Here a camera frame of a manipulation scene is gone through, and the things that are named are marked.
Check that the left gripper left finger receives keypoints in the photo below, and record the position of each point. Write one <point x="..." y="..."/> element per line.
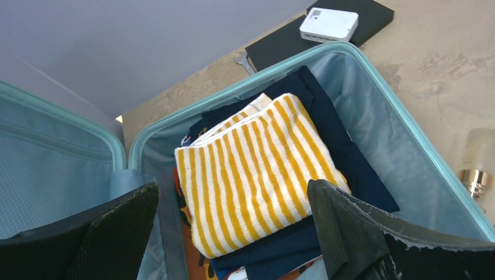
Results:
<point x="105" y="242"/>

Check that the navy blue garment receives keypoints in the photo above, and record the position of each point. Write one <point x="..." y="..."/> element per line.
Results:
<point x="361" y="177"/>

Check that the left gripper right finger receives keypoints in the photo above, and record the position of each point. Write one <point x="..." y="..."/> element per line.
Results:
<point x="361" y="241"/>

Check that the white power bank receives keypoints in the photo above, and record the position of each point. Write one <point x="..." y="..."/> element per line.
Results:
<point x="325" y="25"/>

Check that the light blue suitcase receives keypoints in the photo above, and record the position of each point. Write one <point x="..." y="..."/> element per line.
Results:
<point x="55" y="164"/>

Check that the silver metal wrench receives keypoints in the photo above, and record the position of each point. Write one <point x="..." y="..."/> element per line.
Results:
<point x="244" y="61"/>

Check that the clear gold perfume bottle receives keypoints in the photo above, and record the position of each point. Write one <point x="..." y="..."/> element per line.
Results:
<point x="477" y="164"/>

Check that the yellow striped garment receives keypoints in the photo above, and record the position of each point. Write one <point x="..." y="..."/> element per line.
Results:
<point x="249" y="178"/>

